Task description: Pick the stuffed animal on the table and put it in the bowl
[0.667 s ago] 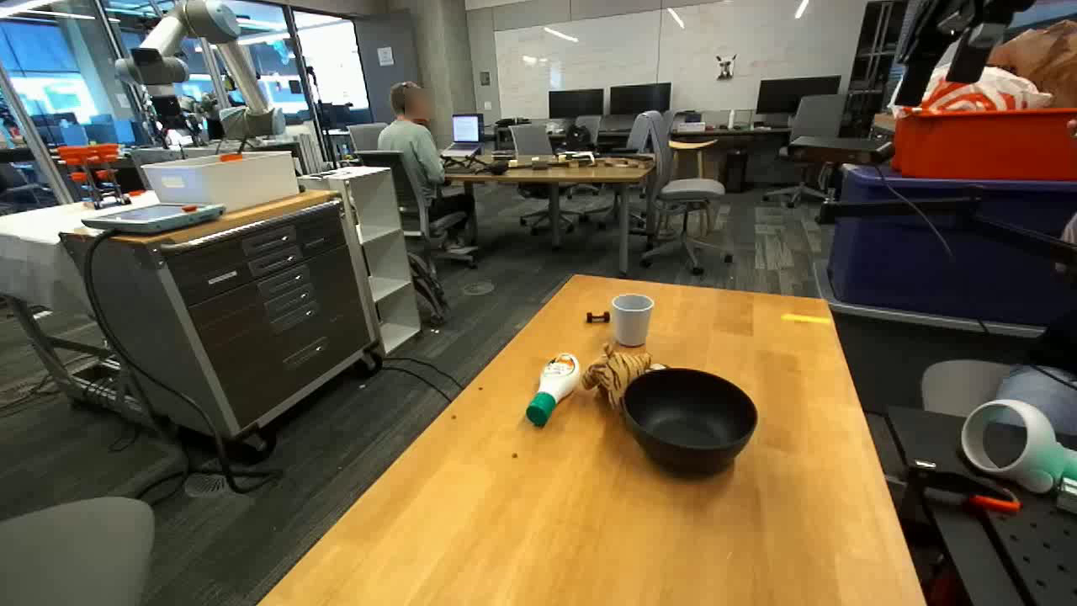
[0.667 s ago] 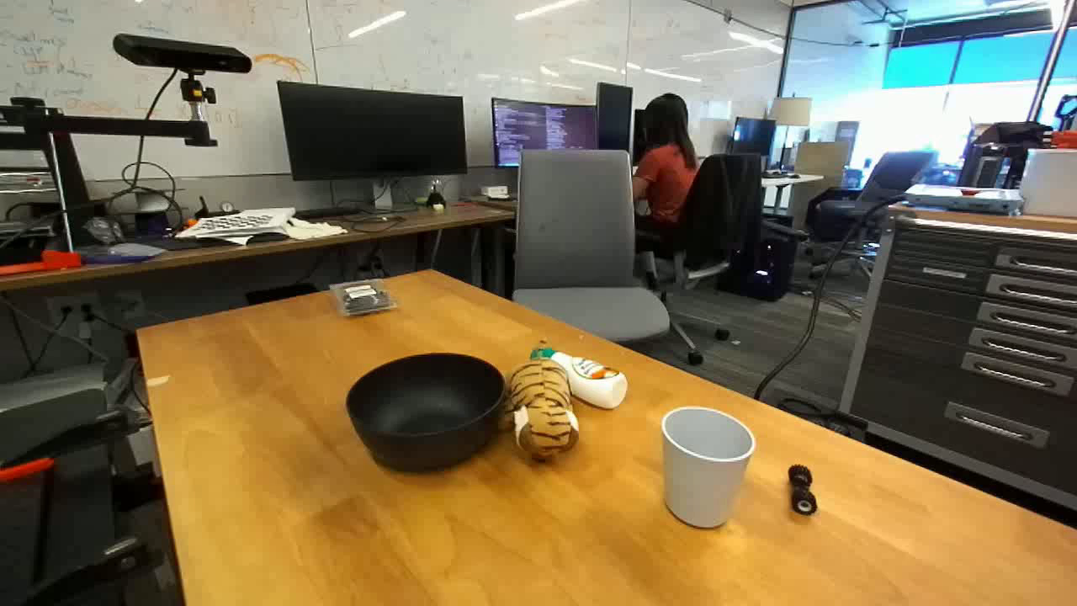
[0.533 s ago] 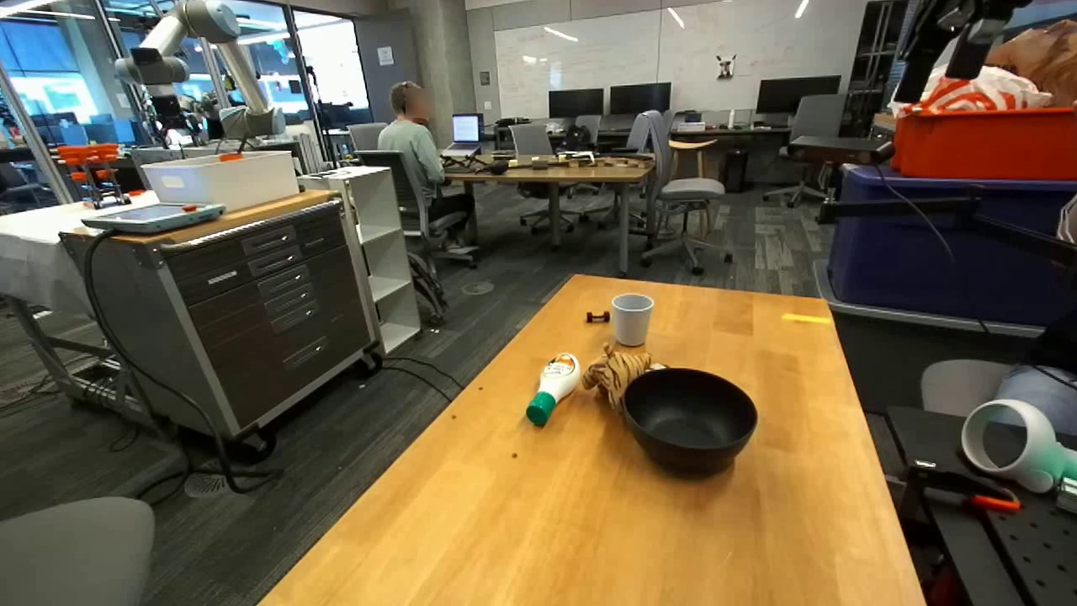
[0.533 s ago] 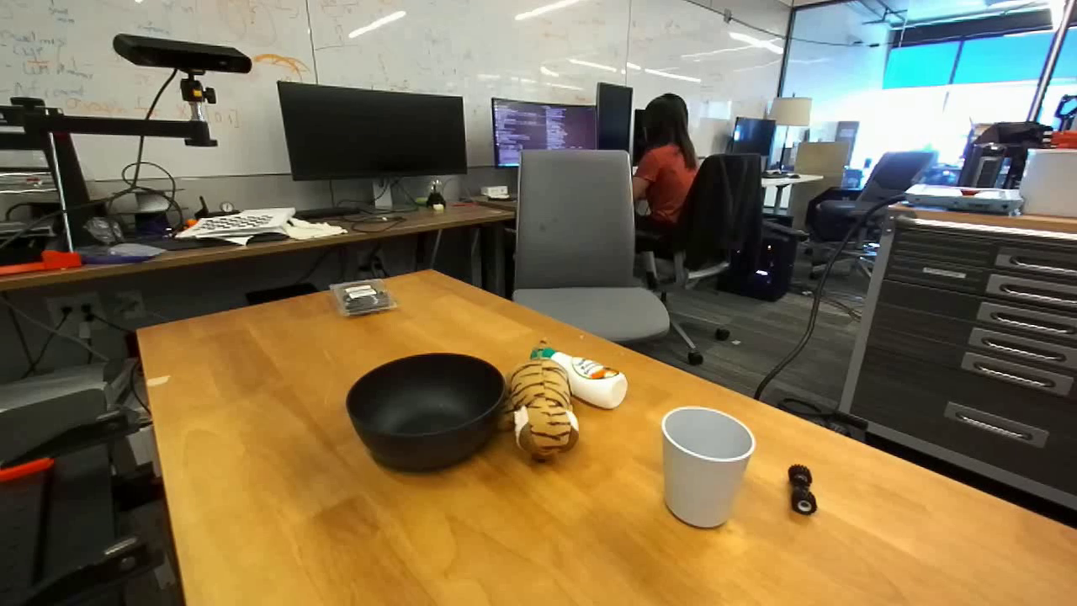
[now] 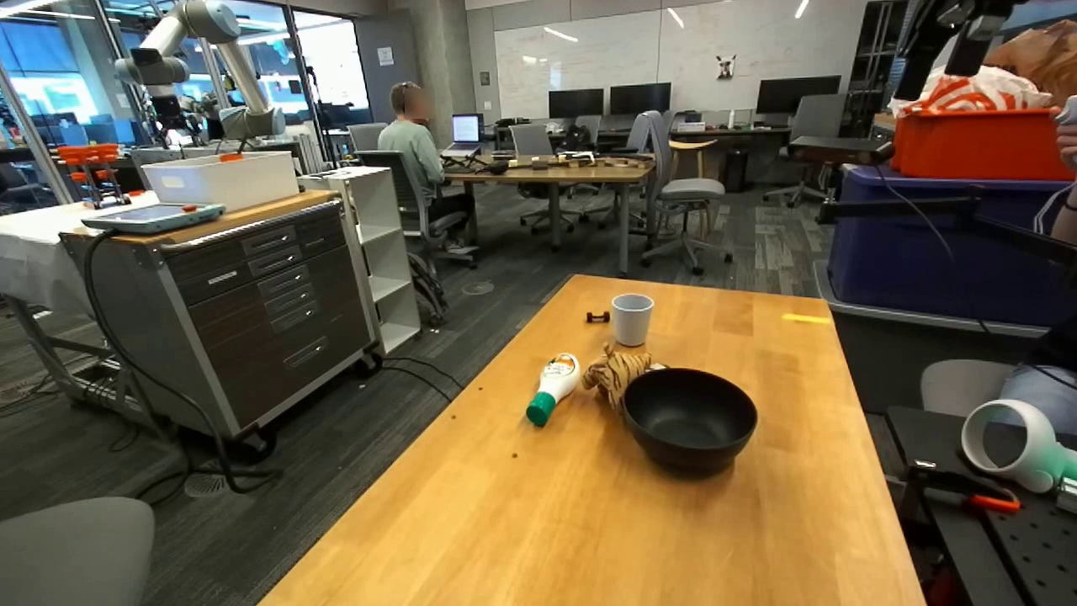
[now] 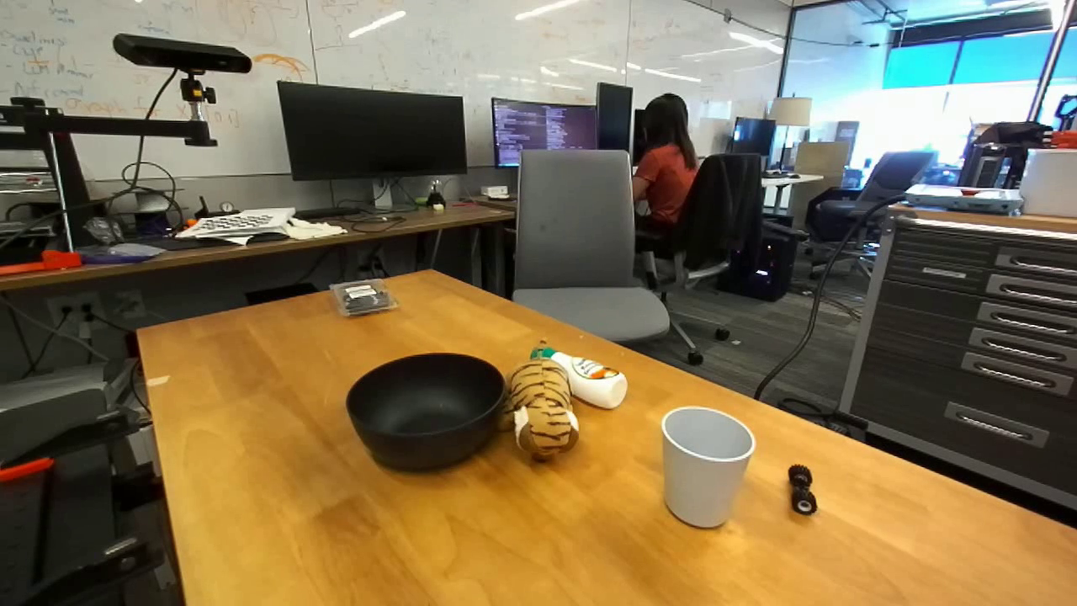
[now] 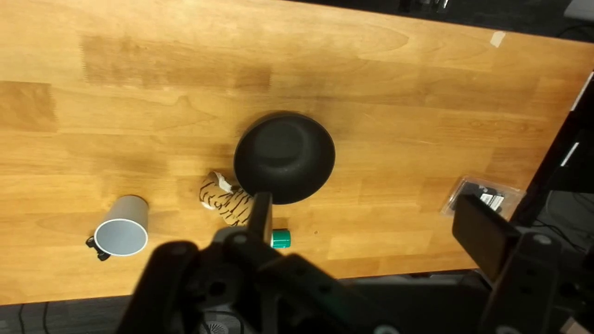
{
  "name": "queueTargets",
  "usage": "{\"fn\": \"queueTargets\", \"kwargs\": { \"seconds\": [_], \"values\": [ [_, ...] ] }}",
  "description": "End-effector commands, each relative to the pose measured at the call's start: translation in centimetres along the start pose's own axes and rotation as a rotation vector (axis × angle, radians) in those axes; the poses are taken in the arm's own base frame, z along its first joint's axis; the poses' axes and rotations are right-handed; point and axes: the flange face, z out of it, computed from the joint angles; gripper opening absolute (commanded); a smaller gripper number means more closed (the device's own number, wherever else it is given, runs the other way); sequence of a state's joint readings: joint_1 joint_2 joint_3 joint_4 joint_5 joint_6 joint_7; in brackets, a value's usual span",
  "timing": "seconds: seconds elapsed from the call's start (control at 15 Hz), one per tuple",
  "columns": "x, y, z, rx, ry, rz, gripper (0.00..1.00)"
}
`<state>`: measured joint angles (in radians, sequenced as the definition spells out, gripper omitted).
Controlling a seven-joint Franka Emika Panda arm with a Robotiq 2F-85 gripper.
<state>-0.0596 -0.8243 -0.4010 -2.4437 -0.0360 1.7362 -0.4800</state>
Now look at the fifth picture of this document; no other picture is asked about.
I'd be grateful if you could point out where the grey storage bin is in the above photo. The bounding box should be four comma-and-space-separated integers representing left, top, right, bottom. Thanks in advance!
823, 293, 1054, 419

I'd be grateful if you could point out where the blue storage bin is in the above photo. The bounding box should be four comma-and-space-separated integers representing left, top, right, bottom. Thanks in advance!
827, 166, 1077, 330

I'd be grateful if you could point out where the white orange cloth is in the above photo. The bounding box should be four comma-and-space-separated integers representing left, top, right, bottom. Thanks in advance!
895, 65, 1058, 119

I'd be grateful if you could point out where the white plastic cup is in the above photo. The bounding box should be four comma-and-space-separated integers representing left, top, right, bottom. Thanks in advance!
611, 293, 659, 350

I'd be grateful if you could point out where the open laptop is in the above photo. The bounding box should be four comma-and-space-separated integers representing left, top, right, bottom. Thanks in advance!
443, 111, 489, 157

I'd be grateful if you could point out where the black perforated plate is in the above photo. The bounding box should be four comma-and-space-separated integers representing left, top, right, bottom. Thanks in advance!
886, 404, 1077, 606

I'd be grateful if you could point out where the grey drawer tool cabinet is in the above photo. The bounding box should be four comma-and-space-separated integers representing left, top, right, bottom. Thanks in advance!
61, 187, 384, 444

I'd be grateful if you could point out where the black computer monitor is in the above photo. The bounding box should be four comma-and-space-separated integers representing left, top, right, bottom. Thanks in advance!
545, 86, 611, 121
606, 80, 674, 119
754, 74, 844, 119

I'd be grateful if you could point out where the grey padded seat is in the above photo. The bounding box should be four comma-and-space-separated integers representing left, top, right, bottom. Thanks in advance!
0, 494, 160, 606

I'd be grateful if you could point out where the white glue bottle green cap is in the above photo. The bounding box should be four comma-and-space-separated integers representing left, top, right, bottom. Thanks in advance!
522, 350, 586, 431

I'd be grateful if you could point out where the white open shelf unit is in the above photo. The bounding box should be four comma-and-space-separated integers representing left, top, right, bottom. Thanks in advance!
323, 166, 424, 356

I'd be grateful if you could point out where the grey office chair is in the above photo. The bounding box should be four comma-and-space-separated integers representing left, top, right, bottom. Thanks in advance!
637, 111, 735, 280

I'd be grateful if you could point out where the white green round device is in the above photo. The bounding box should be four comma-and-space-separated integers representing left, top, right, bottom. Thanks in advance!
961, 399, 1077, 499

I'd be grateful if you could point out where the wall whiteboard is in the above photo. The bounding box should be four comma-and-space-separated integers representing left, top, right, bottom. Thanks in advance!
491, 0, 869, 121

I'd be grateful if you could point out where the seated person green shirt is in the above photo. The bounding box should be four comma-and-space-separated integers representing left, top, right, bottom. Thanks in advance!
375, 79, 474, 230

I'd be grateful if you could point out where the white box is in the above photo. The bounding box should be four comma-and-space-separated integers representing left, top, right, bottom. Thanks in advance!
140, 148, 303, 217

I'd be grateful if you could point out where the grey laptop on cabinet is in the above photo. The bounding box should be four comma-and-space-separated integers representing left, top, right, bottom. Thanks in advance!
78, 200, 229, 238

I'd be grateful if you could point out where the wooden office desk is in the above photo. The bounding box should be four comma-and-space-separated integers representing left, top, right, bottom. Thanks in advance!
445, 155, 657, 280

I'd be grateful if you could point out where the black office chair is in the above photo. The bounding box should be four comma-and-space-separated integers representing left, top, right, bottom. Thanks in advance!
356, 148, 483, 272

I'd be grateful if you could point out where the orange storage bin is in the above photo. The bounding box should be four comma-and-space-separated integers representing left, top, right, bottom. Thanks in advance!
888, 108, 1077, 187

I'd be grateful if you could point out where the orange handled tool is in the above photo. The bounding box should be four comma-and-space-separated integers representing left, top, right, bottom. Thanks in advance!
895, 467, 1027, 519

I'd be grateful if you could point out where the striped tiger stuffed animal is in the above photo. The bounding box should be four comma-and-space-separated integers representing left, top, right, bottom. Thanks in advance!
582, 344, 666, 412

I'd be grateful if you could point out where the black bowl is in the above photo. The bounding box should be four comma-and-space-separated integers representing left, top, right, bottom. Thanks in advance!
619, 368, 760, 479

